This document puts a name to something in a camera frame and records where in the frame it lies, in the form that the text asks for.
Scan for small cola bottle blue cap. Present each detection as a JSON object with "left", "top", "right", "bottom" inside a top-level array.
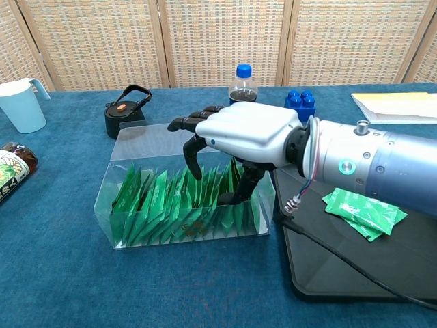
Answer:
[{"left": 228, "top": 63, "right": 259, "bottom": 105}]

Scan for woven folding screen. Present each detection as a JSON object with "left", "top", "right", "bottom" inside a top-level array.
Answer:
[{"left": 0, "top": 0, "right": 437, "bottom": 92}]

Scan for clear plastic box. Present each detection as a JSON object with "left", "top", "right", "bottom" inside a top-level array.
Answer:
[{"left": 94, "top": 119, "right": 277, "bottom": 251}]

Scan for light blue plastic cup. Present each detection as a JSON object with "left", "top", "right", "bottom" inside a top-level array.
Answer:
[{"left": 0, "top": 77, "right": 52, "bottom": 135}]

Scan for black plastic tray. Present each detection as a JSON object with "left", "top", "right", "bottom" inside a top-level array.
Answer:
[{"left": 272, "top": 167, "right": 437, "bottom": 303}]

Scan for blue tablecloth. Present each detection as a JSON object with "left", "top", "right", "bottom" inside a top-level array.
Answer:
[{"left": 0, "top": 82, "right": 437, "bottom": 328}]

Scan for black kettle with handle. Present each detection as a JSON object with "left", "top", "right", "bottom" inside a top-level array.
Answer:
[{"left": 104, "top": 84, "right": 153, "bottom": 139}]

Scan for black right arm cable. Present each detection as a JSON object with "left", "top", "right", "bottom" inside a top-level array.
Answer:
[{"left": 275, "top": 177, "right": 437, "bottom": 310}]

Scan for green tea packets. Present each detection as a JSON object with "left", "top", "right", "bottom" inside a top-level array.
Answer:
[{"left": 111, "top": 159, "right": 266, "bottom": 247}]

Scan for brown tea bottle green label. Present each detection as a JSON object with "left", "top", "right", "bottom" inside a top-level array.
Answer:
[{"left": 0, "top": 141, "right": 40, "bottom": 206}]

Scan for white yellow booklet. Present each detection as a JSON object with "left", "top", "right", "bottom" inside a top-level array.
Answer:
[{"left": 350, "top": 92, "right": 437, "bottom": 125}]

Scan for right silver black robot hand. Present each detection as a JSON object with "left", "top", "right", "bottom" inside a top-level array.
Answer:
[{"left": 167, "top": 102, "right": 305, "bottom": 206}]

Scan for blue building block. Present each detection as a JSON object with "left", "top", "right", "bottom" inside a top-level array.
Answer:
[{"left": 284, "top": 90, "right": 317, "bottom": 121}]

